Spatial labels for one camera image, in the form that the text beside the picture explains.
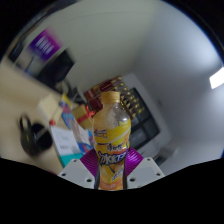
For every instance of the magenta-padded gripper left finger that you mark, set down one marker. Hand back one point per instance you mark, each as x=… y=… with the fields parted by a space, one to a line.
x=76 y=174

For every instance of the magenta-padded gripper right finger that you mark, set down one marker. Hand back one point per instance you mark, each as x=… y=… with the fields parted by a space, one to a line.
x=146 y=170

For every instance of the orange drink bottle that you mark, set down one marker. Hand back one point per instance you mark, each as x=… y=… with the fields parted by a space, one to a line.
x=111 y=133

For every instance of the white paper sheet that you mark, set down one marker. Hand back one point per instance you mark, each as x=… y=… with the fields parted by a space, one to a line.
x=65 y=140

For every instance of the blue colourful booklet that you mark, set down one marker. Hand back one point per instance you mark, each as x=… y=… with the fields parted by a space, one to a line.
x=66 y=111
x=85 y=138

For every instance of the dark glass door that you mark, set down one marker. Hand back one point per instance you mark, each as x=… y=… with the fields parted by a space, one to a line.
x=145 y=126

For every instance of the yellow gift box red ribbon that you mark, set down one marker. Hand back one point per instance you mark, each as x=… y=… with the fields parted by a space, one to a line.
x=83 y=116

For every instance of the cream card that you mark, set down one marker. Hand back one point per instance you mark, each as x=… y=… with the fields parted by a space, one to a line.
x=49 y=105

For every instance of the wooden shelf unit with trophies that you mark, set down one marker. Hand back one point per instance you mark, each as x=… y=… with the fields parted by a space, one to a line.
x=126 y=95

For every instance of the black office chair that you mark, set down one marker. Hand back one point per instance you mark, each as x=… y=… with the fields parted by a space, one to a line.
x=58 y=70

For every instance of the purple sign board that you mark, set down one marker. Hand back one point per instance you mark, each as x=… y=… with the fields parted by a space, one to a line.
x=45 y=45

